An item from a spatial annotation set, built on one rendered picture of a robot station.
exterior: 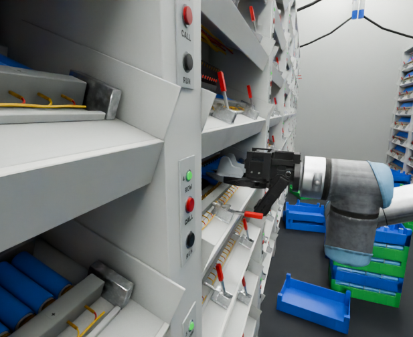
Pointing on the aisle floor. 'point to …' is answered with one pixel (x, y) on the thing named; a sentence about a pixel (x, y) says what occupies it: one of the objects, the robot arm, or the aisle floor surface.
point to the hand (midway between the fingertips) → (212, 175)
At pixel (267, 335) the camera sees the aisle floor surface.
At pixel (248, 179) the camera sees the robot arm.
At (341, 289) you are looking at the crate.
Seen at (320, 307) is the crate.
